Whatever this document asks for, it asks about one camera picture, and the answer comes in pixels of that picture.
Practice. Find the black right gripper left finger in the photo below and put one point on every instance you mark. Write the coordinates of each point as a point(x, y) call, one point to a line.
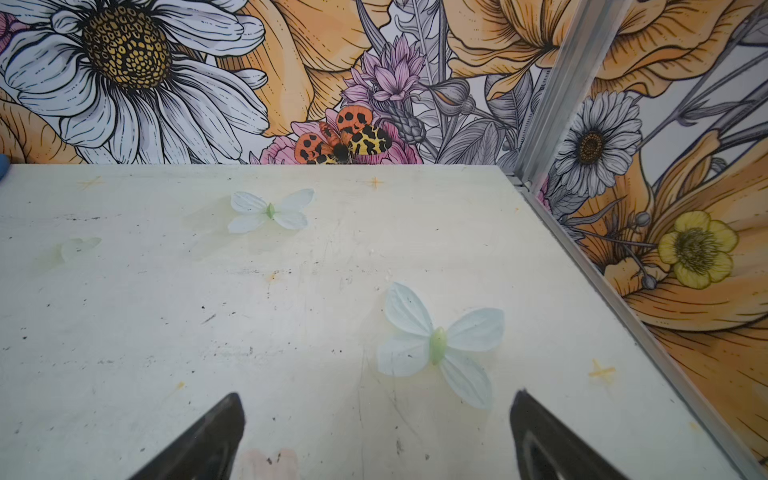
point(206, 450)

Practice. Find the aluminium frame post right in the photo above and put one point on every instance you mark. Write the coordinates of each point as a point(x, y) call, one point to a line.
point(588, 39)

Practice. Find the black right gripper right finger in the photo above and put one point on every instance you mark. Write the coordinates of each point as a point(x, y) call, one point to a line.
point(547, 449)

